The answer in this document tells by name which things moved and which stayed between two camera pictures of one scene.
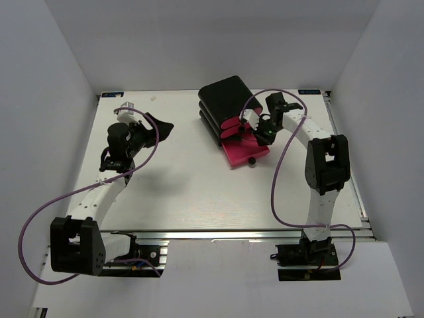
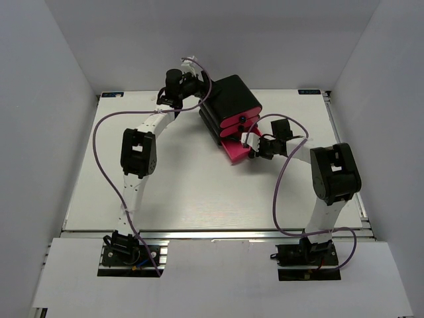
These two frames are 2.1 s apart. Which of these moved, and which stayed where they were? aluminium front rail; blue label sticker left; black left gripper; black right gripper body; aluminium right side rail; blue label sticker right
Moved: black left gripper; black right gripper body
Stayed: aluminium right side rail; blue label sticker left; blue label sticker right; aluminium front rail
